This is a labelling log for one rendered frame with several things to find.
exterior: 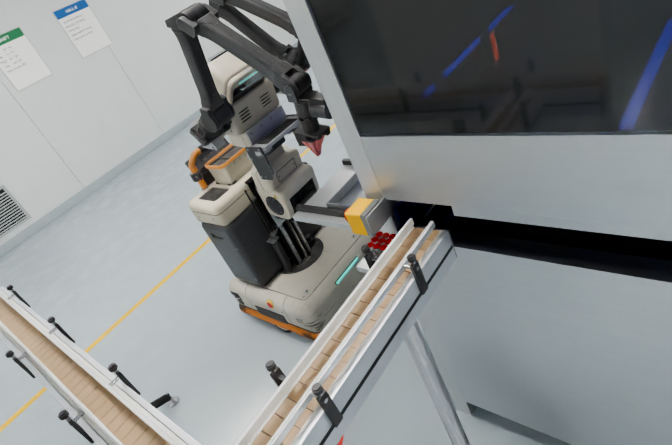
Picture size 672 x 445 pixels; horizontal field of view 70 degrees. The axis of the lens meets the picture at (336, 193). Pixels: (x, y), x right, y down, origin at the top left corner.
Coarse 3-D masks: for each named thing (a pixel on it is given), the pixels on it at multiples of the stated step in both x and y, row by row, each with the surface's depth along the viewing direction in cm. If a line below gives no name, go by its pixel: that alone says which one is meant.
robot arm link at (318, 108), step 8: (288, 88) 135; (312, 88) 141; (288, 96) 137; (296, 96) 136; (304, 96) 138; (312, 96) 137; (320, 96) 136; (312, 104) 137; (320, 104) 135; (312, 112) 138; (320, 112) 136; (328, 112) 137
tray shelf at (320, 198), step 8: (344, 168) 181; (352, 168) 178; (336, 176) 178; (344, 176) 175; (328, 184) 175; (336, 184) 173; (320, 192) 172; (328, 192) 170; (312, 200) 170; (320, 200) 168; (432, 208) 142; (296, 216) 165; (304, 216) 163; (312, 216) 161; (320, 216) 159; (328, 216) 157; (424, 216) 139; (320, 224) 158; (328, 224) 155; (336, 224) 152; (344, 224) 149
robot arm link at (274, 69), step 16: (208, 16) 141; (192, 32) 140; (208, 32) 140; (224, 32) 139; (224, 48) 141; (240, 48) 138; (256, 48) 138; (256, 64) 138; (272, 64) 136; (288, 64) 137; (272, 80) 138; (288, 80) 134; (304, 80) 136
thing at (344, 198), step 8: (352, 176) 166; (344, 184) 163; (352, 184) 166; (360, 184) 166; (336, 192) 161; (344, 192) 163; (352, 192) 163; (360, 192) 161; (328, 200) 158; (336, 200) 161; (344, 200) 161; (352, 200) 159; (336, 208) 156; (344, 208) 153
